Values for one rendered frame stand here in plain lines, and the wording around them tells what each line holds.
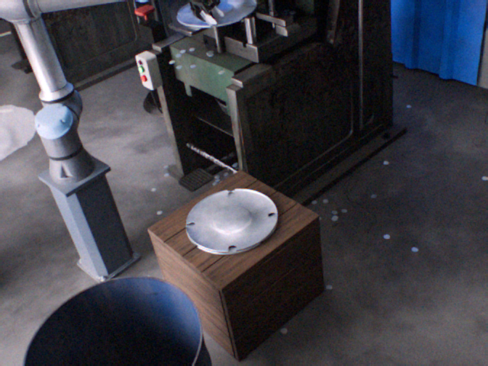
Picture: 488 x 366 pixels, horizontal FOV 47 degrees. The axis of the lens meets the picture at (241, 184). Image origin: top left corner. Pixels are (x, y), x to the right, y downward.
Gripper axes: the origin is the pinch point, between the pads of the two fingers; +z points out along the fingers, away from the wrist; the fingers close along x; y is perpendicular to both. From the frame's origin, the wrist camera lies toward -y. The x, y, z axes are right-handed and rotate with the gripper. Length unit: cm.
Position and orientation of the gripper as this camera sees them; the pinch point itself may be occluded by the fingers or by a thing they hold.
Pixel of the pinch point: (214, 22)
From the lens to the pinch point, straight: 200.3
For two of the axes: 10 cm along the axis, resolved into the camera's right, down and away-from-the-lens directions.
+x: 5.9, -7.9, 1.8
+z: 4.2, 4.9, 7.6
